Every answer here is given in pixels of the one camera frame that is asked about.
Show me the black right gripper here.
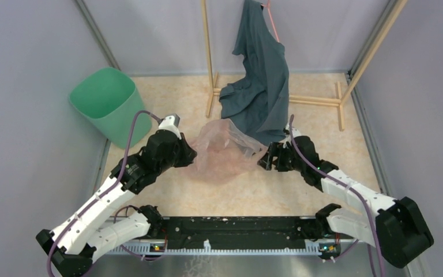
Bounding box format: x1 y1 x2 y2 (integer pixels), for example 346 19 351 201
257 141 305 172

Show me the pink plastic trash bag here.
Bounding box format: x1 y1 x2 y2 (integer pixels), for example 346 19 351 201
183 119 268 185

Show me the green plastic trash bin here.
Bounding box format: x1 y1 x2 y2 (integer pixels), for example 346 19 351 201
69 67 145 149

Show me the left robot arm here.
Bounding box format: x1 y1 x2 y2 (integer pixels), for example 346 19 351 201
36 130 197 276

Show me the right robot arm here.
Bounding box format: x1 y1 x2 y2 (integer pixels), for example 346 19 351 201
258 136 434 268

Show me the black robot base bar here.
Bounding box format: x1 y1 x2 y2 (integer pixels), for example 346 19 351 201
145 216 354 251

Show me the dark teal shirt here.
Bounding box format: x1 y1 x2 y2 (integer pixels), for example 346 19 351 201
219 1 290 145

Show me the wooden clothes rack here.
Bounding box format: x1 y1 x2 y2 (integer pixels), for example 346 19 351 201
200 0 408 131

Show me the pink clothes hanger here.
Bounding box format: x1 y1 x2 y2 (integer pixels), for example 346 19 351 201
261 0 280 43

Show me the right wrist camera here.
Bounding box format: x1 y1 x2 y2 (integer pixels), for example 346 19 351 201
284 126 302 142

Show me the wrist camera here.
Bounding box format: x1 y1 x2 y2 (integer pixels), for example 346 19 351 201
284 126 302 142
158 113 182 139

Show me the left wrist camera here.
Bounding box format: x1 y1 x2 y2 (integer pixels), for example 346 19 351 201
158 113 182 139

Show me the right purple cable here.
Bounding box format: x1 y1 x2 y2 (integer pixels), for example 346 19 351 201
288 114 386 277

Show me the purple cable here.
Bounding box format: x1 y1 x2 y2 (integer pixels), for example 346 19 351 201
46 111 165 277
288 114 386 277

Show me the white cable duct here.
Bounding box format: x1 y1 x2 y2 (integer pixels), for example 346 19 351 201
97 239 322 257

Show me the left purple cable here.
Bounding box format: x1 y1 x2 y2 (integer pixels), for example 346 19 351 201
46 111 165 277

